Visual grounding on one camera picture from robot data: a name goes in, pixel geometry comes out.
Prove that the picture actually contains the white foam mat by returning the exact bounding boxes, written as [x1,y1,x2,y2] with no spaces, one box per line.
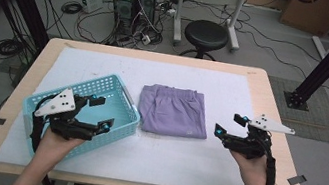
[0,36,269,185]

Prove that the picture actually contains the dark grey floor mat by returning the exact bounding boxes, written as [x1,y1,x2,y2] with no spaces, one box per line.
[258,74,329,144]

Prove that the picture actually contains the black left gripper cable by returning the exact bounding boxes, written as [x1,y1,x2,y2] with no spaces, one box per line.
[26,90,59,157]

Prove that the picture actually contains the small coiled black cable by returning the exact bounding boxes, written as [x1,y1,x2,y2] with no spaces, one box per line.
[59,0,84,17]

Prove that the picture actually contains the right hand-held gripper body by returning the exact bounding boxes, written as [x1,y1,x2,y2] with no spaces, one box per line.
[220,108,298,167]

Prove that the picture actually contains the light blue plastic basket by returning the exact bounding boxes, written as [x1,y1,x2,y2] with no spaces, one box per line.
[13,59,148,174]

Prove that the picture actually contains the black computer tower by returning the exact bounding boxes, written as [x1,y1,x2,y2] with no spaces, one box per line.
[107,0,138,36]
[130,0,158,34]

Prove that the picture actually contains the person's left hand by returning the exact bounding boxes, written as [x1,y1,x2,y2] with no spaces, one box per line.
[34,125,87,168]

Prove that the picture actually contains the person's right hand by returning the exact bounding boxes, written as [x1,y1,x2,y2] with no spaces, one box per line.
[223,148,273,185]

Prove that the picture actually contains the purple shorts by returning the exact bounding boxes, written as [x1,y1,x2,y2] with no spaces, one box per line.
[133,81,215,143]

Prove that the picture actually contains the black round stool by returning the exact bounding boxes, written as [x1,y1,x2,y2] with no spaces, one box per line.
[179,16,233,64]

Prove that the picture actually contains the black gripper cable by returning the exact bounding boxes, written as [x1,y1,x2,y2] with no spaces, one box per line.
[257,133,284,185]
[26,90,59,157]

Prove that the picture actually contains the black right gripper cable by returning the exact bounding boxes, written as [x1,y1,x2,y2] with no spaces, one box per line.
[257,133,284,185]

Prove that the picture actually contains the white box device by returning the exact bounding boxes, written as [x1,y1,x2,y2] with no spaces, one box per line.
[78,0,105,16]

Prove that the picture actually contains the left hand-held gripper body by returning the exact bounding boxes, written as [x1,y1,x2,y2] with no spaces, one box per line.
[29,82,106,146]

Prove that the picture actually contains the large cardboard box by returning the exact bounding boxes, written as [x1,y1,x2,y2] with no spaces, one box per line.
[278,0,329,38]

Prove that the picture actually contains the white power adapter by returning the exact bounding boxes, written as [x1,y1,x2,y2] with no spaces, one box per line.
[139,33,153,47]

